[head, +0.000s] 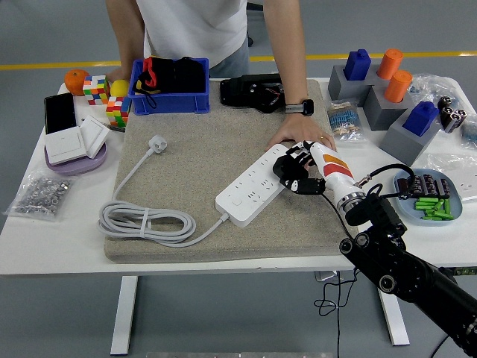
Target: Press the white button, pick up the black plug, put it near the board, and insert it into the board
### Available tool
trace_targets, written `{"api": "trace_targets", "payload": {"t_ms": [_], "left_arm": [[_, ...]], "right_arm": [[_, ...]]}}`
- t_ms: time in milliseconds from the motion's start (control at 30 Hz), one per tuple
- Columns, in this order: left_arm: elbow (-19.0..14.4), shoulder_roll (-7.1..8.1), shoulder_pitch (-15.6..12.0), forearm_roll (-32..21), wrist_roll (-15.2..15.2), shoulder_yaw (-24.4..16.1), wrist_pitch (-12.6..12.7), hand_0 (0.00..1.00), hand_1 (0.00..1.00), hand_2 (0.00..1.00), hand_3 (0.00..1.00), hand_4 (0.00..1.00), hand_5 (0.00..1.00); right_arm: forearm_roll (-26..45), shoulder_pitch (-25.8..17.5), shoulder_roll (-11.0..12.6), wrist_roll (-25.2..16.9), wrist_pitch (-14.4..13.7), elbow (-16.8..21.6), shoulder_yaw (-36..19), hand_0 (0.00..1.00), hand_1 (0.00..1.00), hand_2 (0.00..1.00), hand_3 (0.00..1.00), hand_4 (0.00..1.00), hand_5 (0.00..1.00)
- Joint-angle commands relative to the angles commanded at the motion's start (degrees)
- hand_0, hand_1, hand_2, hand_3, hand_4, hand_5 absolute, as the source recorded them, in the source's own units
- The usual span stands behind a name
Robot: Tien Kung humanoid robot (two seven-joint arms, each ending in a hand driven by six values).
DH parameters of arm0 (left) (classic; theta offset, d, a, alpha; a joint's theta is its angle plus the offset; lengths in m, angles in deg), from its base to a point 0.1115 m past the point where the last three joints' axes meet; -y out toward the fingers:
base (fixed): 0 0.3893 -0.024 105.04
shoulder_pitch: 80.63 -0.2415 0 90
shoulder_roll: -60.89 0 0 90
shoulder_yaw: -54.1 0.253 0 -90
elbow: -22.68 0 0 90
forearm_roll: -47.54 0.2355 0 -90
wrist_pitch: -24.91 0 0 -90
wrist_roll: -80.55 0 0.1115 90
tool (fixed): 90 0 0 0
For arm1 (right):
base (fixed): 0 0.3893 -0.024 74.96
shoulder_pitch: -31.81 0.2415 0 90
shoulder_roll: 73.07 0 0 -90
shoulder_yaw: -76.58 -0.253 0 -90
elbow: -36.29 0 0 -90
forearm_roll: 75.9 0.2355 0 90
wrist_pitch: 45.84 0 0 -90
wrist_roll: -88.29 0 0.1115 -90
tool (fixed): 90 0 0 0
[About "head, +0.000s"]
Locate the person's left hand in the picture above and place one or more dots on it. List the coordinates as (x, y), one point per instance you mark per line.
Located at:
(302, 128)

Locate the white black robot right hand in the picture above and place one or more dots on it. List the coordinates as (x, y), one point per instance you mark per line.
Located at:
(337, 171)

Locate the person's right hand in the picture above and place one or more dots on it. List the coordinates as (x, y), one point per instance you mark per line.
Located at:
(118, 74)

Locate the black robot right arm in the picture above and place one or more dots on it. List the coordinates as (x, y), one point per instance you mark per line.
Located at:
(398, 264)

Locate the person's left forearm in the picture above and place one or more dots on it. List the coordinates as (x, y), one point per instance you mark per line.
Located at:
(288, 56)

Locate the person's right forearm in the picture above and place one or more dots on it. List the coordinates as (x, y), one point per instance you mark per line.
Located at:
(126, 33)

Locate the yellow lemon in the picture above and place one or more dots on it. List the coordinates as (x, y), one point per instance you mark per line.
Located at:
(120, 89)

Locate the black wristwatch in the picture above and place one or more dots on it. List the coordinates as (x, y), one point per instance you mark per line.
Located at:
(302, 107)

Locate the multicoloured puzzle cube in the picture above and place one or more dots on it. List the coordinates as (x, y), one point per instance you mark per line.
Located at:
(117, 112)
(96, 89)

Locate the bag of resistors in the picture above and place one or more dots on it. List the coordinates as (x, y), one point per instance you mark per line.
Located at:
(344, 121)

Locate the orange fruit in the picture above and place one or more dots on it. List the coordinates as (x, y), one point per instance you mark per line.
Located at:
(74, 82)

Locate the small dark metal piece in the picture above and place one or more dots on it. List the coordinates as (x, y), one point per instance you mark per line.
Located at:
(117, 129)

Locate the blue plastic bin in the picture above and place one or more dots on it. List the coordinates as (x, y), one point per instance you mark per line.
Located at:
(167, 102)

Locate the grey block holder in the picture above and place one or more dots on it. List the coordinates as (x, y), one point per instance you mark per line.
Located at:
(344, 89)
(404, 147)
(384, 113)
(374, 76)

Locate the black red cloth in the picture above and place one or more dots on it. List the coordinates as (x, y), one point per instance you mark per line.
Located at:
(179, 76)

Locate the black phone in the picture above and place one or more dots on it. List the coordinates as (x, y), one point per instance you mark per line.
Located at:
(59, 113)

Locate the black mechanical device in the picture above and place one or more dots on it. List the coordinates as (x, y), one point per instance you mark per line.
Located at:
(238, 91)

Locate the blue square block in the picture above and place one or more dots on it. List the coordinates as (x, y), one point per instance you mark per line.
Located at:
(357, 65)
(421, 119)

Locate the grey-brown mat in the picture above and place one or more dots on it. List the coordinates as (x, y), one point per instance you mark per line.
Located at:
(208, 149)

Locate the dark capacitors pack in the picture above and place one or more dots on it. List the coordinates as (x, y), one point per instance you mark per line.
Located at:
(432, 186)

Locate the purple round box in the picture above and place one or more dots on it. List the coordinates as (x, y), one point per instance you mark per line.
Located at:
(78, 168)

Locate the green batteries pile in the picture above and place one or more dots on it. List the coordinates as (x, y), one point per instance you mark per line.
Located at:
(434, 207)

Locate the orange cylinder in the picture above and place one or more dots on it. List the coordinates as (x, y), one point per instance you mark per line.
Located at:
(398, 86)
(389, 63)

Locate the black cylindrical capacitor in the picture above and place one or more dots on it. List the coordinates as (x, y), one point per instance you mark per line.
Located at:
(461, 117)
(445, 102)
(449, 121)

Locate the light blue tray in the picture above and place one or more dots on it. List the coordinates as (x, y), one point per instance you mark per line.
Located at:
(457, 205)

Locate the clear bag of small parts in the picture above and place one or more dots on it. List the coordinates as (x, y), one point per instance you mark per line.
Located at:
(432, 87)

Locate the bag of blue components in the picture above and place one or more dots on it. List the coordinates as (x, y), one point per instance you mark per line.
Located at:
(470, 132)

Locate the bag of metal nuts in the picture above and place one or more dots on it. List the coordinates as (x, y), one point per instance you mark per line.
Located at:
(41, 195)

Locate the black table control panel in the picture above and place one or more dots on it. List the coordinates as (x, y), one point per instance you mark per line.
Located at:
(466, 271)

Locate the white table leg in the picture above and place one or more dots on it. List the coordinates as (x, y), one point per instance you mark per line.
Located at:
(124, 317)
(398, 332)

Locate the small white wall switch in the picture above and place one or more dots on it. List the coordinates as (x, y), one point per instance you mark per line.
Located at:
(95, 136)

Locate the large white wall switch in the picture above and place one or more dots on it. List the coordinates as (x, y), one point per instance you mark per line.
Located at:
(64, 145)

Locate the silver table bracket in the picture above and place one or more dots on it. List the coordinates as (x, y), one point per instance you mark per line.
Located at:
(324, 276)

